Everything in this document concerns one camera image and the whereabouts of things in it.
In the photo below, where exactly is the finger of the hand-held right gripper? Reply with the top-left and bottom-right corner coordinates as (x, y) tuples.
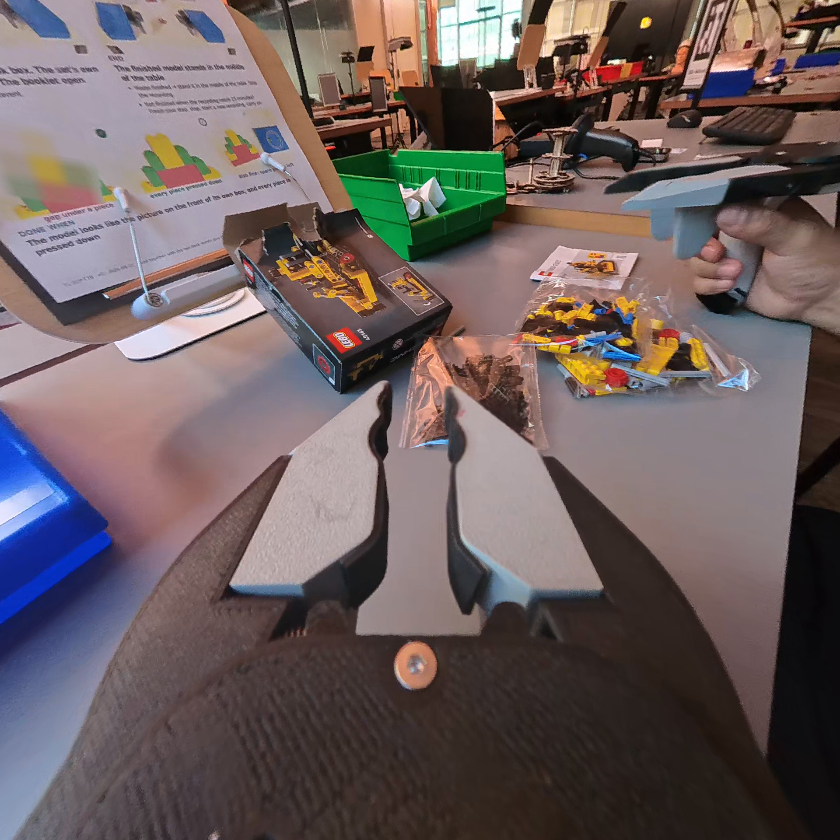
(604, 150), (788, 194)
(622, 167), (809, 261)

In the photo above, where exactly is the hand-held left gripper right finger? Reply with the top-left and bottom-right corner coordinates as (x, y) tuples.
(444, 386), (605, 616)

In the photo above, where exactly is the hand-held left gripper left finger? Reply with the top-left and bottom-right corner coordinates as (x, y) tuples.
(228, 381), (392, 610)

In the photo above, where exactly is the bag of black lego pieces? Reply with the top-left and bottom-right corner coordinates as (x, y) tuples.
(400, 335), (549, 450)

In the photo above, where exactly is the bag of colourful lego pieces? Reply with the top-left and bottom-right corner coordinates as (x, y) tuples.
(515, 276), (761, 400)

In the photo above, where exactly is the lego instruction booklet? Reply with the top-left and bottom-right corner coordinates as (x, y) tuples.
(530, 245), (639, 291)

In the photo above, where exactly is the black lego box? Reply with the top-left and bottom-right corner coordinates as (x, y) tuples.
(223, 202), (454, 395)

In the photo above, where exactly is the person's right hand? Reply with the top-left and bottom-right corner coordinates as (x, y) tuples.
(690, 197), (840, 337)

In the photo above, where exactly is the black keyboard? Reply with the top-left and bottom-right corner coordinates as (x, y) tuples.
(702, 105), (797, 145)

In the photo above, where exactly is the black barcode scanner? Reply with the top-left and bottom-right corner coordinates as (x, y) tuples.
(566, 115), (672, 173)

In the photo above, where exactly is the small blue storage bin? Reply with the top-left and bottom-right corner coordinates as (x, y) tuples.
(707, 66), (757, 101)

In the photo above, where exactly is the wooden gear model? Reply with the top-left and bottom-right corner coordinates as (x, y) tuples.
(508, 128), (578, 196)

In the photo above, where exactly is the fiducial tag sign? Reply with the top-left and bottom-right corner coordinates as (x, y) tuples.
(681, 0), (726, 93)

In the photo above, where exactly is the black monitor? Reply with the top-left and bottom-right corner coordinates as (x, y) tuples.
(617, 0), (698, 63)

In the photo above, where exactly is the black folded panel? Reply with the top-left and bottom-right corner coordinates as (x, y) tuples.
(399, 85), (513, 153)

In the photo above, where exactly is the green plastic bin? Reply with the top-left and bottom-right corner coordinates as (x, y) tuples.
(331, 150), (508, 262)

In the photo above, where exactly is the crumpled white paper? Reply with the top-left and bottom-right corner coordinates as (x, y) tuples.
(399, 177), (448, 221)

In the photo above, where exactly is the blue plastic bin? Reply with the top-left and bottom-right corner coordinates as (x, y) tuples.
(0, 407), (112, 624)

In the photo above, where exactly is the wooden document stand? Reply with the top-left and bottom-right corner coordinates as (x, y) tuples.
(0, 5), (355, 362)

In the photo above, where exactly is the black pole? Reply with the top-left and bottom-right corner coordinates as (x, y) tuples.
(281, 0), (315, 119)

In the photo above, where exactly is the printed instruction sheet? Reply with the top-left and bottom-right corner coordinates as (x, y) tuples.
(0, 0), (332, 304)

